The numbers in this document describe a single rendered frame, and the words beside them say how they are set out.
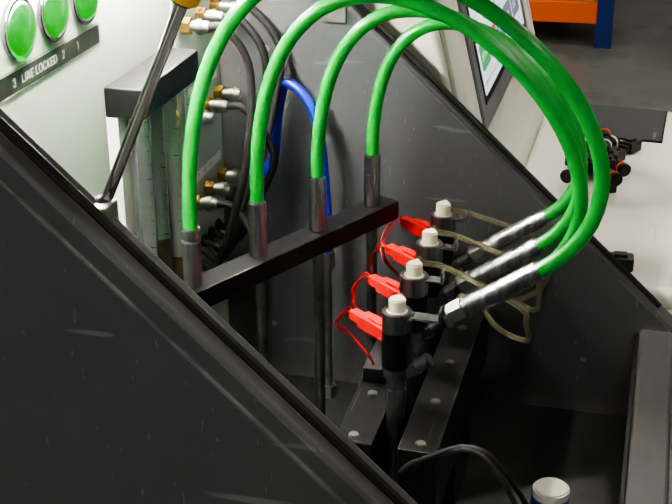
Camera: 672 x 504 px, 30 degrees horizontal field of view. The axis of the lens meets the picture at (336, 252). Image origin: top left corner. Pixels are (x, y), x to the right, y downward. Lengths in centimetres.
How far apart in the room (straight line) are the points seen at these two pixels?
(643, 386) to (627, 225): 37
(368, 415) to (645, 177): 76
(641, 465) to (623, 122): 94
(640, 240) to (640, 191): 17
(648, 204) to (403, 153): 44
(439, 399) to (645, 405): 22
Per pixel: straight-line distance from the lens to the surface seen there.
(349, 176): 146
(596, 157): 107
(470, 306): 113
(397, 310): 115
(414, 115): 142
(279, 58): 118
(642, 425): 130
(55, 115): 110
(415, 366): 118
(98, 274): 82
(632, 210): 173
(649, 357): 142
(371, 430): 120
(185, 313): 82
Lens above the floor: 162
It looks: 24 degrees down
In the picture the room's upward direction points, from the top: straight up
